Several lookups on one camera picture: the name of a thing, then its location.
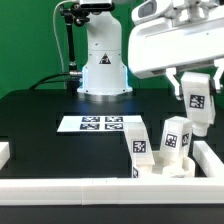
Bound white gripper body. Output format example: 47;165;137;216
128;0;224;78

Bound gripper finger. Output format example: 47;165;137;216
166;67;183;100
210;59;224;94

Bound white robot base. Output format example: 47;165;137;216
78;12;132;98

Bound white sheet with tags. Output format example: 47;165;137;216
57;115;142;133

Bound camera on mount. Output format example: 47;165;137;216
80;0;115;12

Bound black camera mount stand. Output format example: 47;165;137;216
60;3;90;92

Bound white cable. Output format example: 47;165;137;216
52;0;81;74

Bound white front wall barrier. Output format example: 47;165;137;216
0;178;224;206

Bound black cables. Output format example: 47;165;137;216
29;70;83;90

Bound white left wall barrier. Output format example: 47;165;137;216
0;142;10;170

